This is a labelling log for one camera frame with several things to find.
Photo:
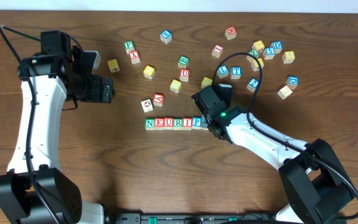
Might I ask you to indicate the blue d block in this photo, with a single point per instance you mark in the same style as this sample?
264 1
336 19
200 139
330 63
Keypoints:
277 46
292 82

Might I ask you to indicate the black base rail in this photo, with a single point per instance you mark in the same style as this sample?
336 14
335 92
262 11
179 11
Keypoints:
137 218

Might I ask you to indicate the red block top right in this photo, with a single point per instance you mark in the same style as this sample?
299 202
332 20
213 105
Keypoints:
230 33

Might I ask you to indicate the red U block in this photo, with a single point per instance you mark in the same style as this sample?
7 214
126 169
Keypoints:
168 123

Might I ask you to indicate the blue T block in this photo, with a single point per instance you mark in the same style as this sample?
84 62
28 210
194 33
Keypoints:
236 72

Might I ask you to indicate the green R block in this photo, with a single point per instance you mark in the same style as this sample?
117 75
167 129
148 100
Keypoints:
177 123

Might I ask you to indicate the yellow 8 block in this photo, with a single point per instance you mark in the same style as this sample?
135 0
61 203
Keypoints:
288 57

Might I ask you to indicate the red Y block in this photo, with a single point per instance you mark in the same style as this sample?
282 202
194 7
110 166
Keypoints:
134 57

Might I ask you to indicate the blue 2 block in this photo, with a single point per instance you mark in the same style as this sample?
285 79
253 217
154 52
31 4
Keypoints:
253 84

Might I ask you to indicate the green F block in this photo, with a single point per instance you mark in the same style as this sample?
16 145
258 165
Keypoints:
129 46

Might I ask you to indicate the green Z block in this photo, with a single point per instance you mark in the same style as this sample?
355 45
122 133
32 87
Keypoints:
254 53

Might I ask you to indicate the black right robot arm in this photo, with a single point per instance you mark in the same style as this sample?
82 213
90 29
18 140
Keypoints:
316 185

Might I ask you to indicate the yellow block below Z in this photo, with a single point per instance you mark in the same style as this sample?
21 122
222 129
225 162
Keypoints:
257 64

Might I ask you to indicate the blue 5 block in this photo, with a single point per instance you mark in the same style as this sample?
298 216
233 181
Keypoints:
268 53

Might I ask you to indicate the red V block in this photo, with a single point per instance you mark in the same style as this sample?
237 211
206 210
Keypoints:
158 99

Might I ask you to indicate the white picture block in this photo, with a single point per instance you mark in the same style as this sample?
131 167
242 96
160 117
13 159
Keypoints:
147 105

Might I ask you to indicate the plain white block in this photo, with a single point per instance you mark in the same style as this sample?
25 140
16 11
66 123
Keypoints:
284 92

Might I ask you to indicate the red E block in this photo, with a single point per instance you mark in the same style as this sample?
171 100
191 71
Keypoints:
159 124

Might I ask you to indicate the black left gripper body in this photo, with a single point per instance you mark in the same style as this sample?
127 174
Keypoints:
105 89

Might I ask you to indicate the red U block spare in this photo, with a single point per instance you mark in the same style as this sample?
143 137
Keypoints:
184 75

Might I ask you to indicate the blue P block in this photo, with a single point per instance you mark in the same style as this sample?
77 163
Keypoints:
196 123

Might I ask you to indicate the blue L block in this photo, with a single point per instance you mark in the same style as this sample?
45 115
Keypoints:
222 72

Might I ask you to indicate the green B block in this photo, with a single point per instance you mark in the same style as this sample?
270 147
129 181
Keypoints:
183 62

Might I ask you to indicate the red i block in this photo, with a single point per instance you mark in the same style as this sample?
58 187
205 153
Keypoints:
187 123
217 51

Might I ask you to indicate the green N block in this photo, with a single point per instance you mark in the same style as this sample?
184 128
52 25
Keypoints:
149 124

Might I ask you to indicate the blue D block upper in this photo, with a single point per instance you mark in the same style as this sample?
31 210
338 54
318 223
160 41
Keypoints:
277 46

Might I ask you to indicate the blue D block right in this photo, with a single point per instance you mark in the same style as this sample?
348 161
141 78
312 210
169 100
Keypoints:
292 82

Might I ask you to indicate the blue X block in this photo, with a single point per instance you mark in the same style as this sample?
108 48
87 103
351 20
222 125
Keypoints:
166 36

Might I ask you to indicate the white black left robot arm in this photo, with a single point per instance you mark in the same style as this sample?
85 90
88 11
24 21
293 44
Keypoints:
34 188

